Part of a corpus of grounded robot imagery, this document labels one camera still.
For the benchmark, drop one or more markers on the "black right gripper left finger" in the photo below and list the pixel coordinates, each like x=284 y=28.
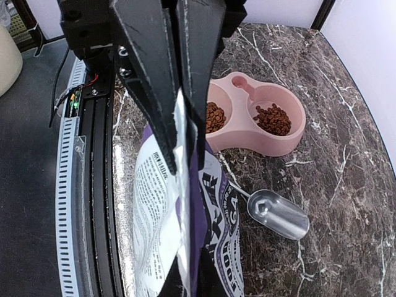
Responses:
x=173 y=286

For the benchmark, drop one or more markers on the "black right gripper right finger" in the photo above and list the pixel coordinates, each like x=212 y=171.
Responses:
x=212 y=283

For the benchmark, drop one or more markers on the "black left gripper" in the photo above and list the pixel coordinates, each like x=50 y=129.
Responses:
x=141 y=39

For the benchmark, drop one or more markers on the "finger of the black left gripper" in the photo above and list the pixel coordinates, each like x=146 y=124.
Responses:
x=199 y=24

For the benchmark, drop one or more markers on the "purple white pet food bag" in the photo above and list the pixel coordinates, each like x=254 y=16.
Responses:
x=176 y=215

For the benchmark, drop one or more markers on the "silver metal scoop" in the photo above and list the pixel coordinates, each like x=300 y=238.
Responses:
x=276 y=213

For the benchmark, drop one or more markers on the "pink double pet bowl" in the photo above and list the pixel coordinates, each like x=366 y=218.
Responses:
x=239 y=95

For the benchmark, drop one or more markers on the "brown kibble pile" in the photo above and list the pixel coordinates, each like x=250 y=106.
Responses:
x=273 y=120
x=215 y=118

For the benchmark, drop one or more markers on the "white lined trash bin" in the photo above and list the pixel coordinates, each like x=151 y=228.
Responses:
x=11 y=61

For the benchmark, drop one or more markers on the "black front table rail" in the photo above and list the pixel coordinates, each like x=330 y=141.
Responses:
x=94 y=232

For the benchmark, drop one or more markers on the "black left frame post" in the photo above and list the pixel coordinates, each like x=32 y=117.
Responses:
x=322 y=14

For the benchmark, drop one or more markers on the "grey slotted cable duct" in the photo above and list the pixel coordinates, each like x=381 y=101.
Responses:
x=69 y=195

